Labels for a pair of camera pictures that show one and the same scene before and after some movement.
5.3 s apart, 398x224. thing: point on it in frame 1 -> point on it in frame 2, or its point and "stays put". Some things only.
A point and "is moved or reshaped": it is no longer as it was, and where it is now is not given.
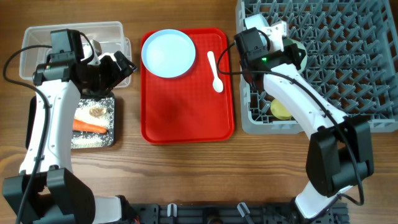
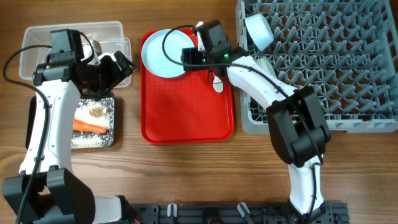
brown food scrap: x=97 y=112 stays put
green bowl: x=288 y=42 is moved or reshaped
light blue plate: x=168 y=53 stays put
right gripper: x=296 y=55 -> x=191 y=59
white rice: x=99 y=111 stays put
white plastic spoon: x=217 y=84 stays put
